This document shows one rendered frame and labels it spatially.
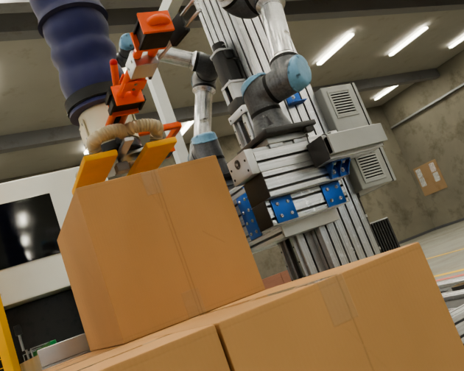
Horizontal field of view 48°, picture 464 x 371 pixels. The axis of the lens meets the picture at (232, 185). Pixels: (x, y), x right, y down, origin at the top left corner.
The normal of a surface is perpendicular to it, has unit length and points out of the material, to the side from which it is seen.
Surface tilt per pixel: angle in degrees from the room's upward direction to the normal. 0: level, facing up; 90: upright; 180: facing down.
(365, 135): 90
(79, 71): 75
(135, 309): 90
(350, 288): 90
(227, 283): 90
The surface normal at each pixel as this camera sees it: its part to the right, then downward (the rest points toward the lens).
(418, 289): 0.38, -0.31
